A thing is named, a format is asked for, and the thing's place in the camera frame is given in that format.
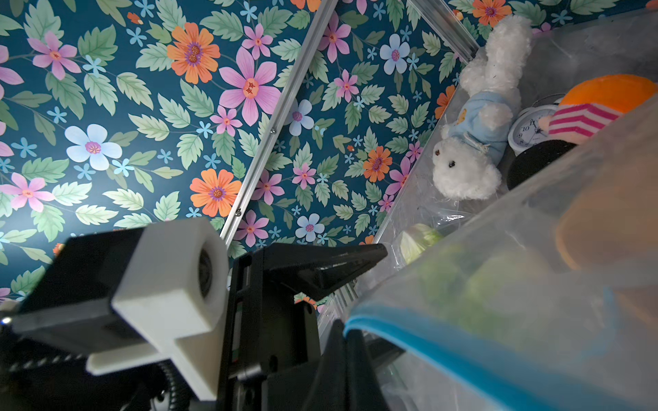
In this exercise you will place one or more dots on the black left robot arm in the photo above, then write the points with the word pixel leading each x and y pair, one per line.
pixel 38 377

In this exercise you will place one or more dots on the clear zipper bag blue seal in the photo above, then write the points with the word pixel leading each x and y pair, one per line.
pixel 445 218

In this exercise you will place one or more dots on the yellow plastic tray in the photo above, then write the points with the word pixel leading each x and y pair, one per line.
pixel 608 237

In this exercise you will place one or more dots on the spare clear zipper bag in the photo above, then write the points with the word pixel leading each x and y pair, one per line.
pixel 482 306

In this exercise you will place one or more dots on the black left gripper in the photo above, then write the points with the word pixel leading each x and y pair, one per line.
pixel 271 343

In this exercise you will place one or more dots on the aluminium frame post left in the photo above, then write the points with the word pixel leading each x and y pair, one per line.
pixel 272 131

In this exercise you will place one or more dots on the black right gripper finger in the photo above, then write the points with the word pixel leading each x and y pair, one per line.
pixel 346 376

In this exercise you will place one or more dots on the white alarm clock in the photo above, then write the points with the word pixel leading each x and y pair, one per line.
pixel 526 131

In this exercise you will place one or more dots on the white plush bunny blue shirt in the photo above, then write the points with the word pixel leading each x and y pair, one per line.
pixel 467 157

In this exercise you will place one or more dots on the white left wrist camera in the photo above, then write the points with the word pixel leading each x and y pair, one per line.
pixel 136 297

